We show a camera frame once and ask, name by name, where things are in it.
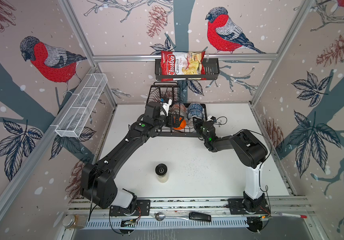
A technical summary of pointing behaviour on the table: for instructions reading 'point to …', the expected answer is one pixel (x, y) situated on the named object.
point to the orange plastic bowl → (182, 124)
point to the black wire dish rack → (161, 92)
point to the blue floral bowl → (196, 113)
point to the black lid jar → (161, 171)
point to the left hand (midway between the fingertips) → (177, 116)
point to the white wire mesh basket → (71, 124)
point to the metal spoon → (160, 216)
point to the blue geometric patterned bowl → (195, 106)
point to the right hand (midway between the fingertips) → (189, 119)
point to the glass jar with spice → (75, 221)
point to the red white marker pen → (296, 215)
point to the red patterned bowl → (179, 108)
